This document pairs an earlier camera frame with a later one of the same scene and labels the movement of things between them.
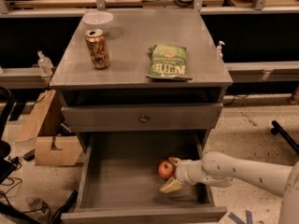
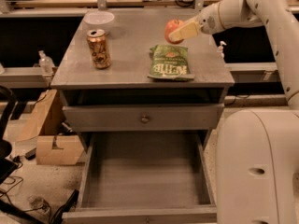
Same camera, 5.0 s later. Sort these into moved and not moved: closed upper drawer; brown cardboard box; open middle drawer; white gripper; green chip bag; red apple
Moved: white gripper; red apple
Not moved: brown cardboard box; closed upper drawer; green chip bag; open middle drawer
